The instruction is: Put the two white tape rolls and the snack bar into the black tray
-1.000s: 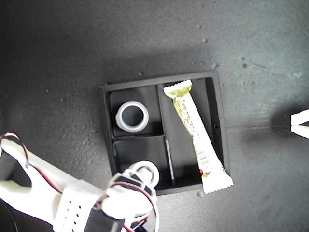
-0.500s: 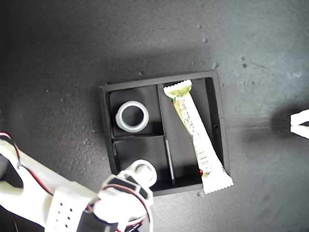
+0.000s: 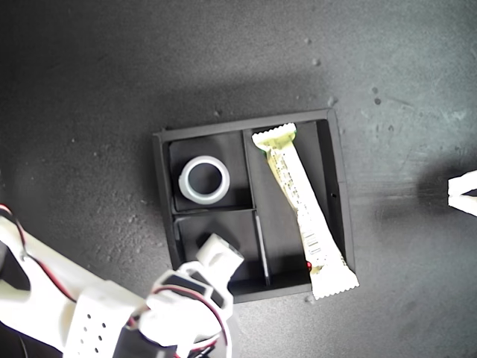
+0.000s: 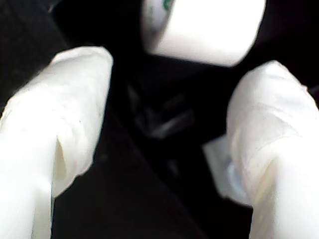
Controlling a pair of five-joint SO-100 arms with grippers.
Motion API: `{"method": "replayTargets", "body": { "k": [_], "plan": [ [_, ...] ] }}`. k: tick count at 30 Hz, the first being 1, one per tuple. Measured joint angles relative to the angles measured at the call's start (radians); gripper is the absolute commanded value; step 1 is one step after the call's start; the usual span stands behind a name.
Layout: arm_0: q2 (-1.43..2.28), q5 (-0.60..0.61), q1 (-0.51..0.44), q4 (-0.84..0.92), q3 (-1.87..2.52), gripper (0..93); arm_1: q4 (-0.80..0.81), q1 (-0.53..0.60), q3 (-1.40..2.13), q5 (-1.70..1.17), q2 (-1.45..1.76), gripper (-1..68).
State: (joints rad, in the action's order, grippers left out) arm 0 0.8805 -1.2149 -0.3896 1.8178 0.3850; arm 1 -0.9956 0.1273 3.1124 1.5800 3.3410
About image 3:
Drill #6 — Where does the snack bar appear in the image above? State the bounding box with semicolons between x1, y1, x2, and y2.
250;124;361;301

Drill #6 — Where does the translucent white tape roll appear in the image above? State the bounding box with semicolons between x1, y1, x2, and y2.
177;154;230;206

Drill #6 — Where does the red arm servo wire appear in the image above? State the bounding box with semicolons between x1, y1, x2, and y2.
0;204;80;304

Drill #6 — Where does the black tray with wells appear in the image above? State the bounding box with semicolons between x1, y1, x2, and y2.
151;107;358;304

